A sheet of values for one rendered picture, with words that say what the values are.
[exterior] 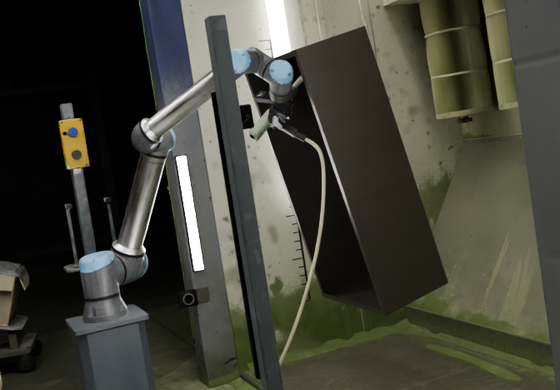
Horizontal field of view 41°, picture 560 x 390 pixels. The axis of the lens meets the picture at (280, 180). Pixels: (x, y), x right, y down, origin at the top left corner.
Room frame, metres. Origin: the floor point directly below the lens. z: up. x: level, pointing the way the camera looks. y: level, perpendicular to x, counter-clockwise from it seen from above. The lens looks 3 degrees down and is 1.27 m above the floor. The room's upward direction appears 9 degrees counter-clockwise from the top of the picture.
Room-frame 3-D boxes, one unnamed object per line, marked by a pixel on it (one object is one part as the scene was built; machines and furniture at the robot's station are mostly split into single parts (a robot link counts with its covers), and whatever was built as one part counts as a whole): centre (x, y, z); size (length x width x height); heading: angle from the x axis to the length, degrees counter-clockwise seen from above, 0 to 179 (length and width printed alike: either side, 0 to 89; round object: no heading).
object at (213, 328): (4.09, 0.50, 1.14); 0.18 x 0.18 x 2.29; 23
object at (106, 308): (3.15, 0.83, 0.69); 0.19 x 0.19 x 0.10
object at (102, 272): (3.16, 0.82, 0.83); 0.17 x 0.15 x 0.18; 155
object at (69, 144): (3.96, 1.05, 1.42); 0.12 x 0.06 x 0.26; 113
